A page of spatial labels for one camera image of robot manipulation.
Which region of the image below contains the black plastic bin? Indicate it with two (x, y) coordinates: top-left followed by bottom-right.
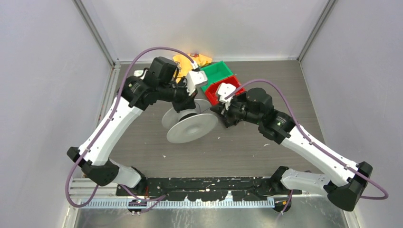
(221, 117), (240, 128)

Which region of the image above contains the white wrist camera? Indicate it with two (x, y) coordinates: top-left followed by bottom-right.
(216, 83), (237, 110)
(185, 70), (208, 95)

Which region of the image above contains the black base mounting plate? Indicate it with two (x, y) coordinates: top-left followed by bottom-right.
(129, 176), (289, 202)

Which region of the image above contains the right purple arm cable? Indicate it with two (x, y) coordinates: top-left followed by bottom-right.
(225, 78), (389, 201)

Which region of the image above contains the red plastic bin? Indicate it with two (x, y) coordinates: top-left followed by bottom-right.
(204, 75), (241, 105)

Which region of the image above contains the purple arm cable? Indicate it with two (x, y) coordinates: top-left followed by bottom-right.
(225, 78), (389, 201)
(65, 47), (199, 209)

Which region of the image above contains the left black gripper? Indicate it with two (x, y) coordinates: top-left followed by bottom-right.
(158, 76), (198, 114)

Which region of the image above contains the green plastic bin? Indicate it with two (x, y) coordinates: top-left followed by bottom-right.
(201, 61), (233, 92)

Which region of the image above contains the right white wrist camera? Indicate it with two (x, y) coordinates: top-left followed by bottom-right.
(216, 83), (237, 110)

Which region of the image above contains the grey plastic cable spool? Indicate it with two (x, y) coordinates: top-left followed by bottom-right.
(162, 99), (218, 143)

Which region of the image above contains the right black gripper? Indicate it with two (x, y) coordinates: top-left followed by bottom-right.
(211, 95), (262, 125)

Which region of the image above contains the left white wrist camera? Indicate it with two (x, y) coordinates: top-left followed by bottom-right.
(185, 70), (208, 95)

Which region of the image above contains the white patterned cloth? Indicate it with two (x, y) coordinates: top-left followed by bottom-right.
(133, 70), (148, 78)

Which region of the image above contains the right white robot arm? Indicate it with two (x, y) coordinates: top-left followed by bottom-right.
(211, 85), (373, 211)

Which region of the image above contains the white slotted cable duct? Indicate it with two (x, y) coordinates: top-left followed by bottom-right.
(84, 197), (275, 209)

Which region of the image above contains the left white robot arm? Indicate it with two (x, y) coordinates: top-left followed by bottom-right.
(67, 57), (205, 197)

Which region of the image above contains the yellow patterned cloth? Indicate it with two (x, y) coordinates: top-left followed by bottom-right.
(173, 54), (212, 83)

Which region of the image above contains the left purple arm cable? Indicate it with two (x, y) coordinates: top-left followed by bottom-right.
(65, 47), (199, 209)

